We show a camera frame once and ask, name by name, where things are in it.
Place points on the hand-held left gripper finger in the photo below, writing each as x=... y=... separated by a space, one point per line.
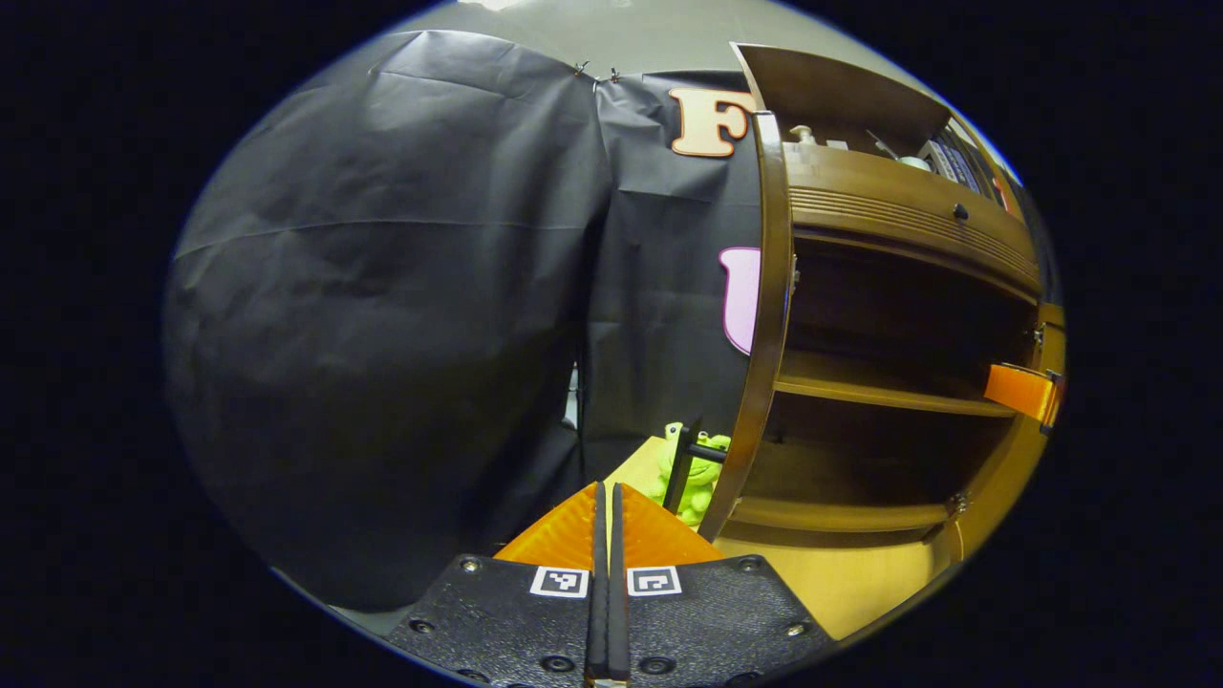
x=619 y=612
x=598 y=612

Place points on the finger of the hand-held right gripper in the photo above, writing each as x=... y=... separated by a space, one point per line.
x=1018 y=390

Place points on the wooden double-door shoe cabinet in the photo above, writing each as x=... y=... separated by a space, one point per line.
x=860 y=382

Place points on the green frog toy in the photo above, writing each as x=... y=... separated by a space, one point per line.
x=705 y=483

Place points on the wooden drawer with black knob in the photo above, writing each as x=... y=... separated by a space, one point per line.
x=889 y=205

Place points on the light blue book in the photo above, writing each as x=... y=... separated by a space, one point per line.
x=967 y=161

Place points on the white cup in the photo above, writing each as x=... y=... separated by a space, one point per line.
x=914 y=163

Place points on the white toothbrush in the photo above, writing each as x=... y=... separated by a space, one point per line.
x=884 y=145

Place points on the white pump bottle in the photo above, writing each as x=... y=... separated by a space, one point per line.
x=804 y=136

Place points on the black backdrop cloth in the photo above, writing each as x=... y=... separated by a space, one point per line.
x=382 y=287

